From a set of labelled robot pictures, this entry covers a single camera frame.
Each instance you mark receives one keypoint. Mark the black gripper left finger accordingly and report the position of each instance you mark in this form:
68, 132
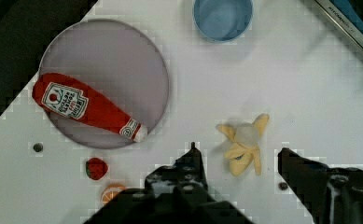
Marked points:
173, 194

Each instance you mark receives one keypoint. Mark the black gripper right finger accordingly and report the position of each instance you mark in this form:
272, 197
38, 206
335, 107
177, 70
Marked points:
331, 195

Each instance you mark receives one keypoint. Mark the yellow plush peeled banana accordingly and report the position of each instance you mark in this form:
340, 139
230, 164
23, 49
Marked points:
244, 149

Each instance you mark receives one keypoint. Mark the orange slice toy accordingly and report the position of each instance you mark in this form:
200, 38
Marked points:
110, 192

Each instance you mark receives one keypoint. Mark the red toy strawberry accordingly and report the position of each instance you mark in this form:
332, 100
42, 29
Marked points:
95, 168

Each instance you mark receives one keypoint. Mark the grey round plate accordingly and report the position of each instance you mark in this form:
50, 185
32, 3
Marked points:
117, 60

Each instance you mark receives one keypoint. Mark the red plush ketchup bottle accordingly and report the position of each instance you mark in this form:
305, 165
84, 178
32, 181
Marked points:
73, 99

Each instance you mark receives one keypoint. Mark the blue cup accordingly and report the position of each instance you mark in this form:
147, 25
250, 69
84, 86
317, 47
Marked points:
222, 20

